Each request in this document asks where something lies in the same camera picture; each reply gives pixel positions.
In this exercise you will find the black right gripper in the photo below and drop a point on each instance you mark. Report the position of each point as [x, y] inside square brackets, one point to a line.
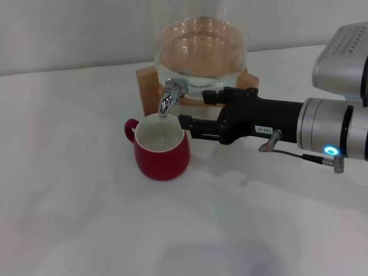
[258, 118]

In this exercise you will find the chrome faucet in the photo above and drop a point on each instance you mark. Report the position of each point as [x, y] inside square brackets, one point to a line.
[168, 100]

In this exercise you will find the red ceramic cup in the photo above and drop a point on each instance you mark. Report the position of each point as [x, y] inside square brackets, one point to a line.
[164, 161]

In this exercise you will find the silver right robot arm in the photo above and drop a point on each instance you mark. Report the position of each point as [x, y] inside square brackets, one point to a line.
[333, 129]

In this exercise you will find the wooden dispenser stand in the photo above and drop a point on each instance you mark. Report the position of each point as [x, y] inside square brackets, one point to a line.
[146, 89]

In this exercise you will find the glass water dispenser jar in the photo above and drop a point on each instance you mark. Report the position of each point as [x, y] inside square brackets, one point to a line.
[201, 46]

